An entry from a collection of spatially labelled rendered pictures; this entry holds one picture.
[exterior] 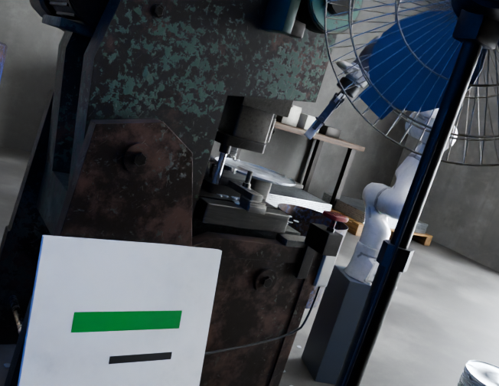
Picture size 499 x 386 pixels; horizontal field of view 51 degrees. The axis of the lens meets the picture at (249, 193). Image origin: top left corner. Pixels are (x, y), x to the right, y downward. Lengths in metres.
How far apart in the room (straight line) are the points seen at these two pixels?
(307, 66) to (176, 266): 0.69
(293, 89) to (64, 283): 0.82
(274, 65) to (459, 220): 5.26
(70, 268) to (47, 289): 0.07
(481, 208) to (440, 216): 0.53
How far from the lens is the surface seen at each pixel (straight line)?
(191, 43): 1.39
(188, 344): 1.53
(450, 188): 6.73
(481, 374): 2.45
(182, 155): 1.35
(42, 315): 1.33
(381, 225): 2.17
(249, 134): 1.66
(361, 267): 2.17
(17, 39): 4.81
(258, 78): 1.50
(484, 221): 6.43
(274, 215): 1.61
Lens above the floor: 1.02
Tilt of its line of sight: 10 degrees down
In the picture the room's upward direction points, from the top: 17 degrees clockwise
